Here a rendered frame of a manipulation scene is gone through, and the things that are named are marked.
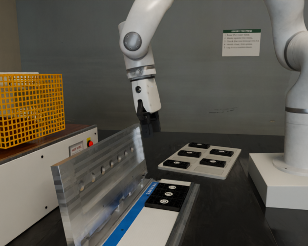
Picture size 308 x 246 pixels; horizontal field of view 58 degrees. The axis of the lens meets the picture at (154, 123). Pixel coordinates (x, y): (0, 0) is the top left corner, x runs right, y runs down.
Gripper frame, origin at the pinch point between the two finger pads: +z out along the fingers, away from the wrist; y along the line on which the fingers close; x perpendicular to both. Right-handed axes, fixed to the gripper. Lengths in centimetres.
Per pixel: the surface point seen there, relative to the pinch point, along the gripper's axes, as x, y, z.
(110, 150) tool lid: 7.2, -13.5, 1.9
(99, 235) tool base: 6.1, -27.7, 17.9
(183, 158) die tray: 2.1, 35.8, 20.8
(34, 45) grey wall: 188, 176, -76
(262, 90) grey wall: -37, 219, 13
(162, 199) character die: -2.7, -8.6, 18.5
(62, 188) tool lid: 5.3, -36.4, 2.7
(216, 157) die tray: -10.8, 42.5, 23.3
